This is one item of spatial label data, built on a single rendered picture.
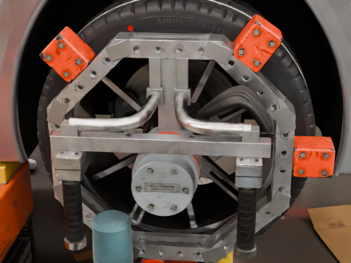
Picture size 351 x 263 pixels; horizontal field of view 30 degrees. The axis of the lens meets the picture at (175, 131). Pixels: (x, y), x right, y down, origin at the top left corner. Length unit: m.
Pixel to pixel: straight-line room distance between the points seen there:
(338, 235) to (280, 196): 1.35
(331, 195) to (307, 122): 1.65
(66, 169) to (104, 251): 0.26
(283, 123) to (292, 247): 1.37
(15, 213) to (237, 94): 0.78
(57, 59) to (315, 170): 0.61
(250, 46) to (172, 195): 0.34
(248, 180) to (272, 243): 1.53
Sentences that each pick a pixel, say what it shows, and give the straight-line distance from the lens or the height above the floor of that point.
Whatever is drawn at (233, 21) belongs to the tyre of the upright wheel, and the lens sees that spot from 1.44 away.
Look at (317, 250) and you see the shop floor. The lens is 2.73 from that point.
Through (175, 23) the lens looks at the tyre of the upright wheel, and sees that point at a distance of 1.44.
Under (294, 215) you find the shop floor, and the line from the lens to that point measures 2.95.
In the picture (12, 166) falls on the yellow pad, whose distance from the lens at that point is 1.81.
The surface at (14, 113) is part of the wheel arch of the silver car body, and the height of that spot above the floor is 0.88.
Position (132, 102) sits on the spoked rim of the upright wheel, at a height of 0.94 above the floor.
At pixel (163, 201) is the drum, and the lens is 1.34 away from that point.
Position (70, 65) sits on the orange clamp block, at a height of 1.06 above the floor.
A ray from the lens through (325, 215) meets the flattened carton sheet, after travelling 2.93.
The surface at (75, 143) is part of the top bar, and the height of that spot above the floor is 0.97.
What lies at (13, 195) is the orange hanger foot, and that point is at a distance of 1.79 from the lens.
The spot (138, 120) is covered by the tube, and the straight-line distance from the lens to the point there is 1.25.
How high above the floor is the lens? 1.48
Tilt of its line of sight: 23 degrees down
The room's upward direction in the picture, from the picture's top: straight up
